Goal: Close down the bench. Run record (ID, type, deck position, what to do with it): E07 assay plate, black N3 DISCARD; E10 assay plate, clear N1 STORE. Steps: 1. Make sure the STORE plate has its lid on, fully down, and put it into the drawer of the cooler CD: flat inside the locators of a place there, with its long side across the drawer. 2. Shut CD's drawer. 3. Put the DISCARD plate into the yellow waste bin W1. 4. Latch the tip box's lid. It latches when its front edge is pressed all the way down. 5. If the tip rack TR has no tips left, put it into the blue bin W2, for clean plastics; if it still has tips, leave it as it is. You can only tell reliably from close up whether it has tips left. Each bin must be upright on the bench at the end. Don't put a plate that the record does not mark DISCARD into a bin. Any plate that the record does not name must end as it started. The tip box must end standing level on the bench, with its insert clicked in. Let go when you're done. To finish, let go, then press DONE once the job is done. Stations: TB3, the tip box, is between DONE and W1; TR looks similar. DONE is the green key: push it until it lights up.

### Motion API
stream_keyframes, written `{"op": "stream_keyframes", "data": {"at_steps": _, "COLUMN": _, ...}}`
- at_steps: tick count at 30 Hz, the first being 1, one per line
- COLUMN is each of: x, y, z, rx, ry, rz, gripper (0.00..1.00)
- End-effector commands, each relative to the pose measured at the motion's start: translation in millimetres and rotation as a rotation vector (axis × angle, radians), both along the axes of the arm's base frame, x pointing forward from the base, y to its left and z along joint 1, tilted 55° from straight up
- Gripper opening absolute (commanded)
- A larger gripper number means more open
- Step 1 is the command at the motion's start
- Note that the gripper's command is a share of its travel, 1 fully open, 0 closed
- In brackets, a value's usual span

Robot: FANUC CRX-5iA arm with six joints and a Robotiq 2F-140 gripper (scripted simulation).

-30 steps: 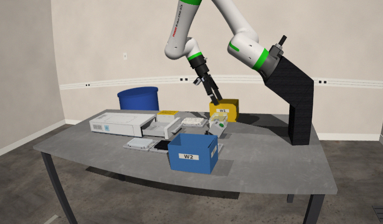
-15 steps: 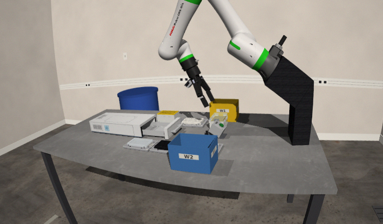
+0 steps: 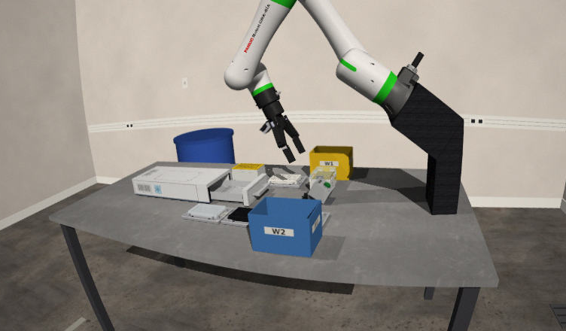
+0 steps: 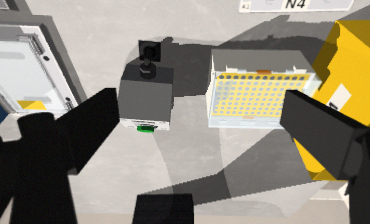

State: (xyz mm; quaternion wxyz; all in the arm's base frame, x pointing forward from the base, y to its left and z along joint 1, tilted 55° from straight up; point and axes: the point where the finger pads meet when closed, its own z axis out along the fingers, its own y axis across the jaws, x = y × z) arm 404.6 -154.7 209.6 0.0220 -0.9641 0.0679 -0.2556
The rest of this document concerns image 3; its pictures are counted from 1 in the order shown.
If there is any blue bin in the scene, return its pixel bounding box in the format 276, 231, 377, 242
248, 196, 322, 257

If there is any yellow bin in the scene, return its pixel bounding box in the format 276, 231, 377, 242
309, 146, 353, 181

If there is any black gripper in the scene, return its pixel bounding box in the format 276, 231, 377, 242
262, 100, 306, 163

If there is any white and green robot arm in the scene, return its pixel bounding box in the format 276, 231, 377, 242
224, 0, 424, 119

